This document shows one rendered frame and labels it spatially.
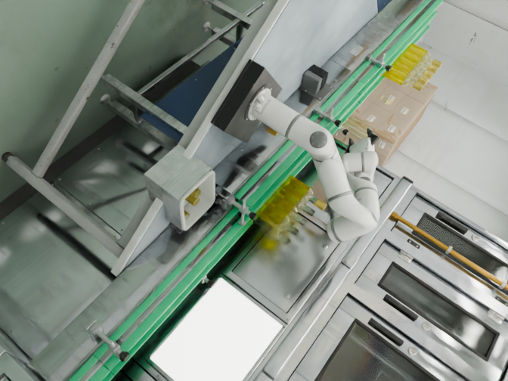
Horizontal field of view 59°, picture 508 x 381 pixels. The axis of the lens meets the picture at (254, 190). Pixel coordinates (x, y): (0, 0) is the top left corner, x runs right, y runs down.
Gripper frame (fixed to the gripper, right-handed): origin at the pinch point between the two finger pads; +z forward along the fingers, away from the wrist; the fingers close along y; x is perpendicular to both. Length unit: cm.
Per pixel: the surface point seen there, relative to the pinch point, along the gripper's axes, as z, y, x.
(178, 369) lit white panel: -97, -71, 17
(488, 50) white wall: 503, 47, -327
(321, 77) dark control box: 14.5, -1.1, 27.5
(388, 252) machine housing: -36, -11, -37
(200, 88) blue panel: 10, -45, 59
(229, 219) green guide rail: -47, -45, 28
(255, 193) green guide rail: -41, -31, 29
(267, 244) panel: -43, -46, 5
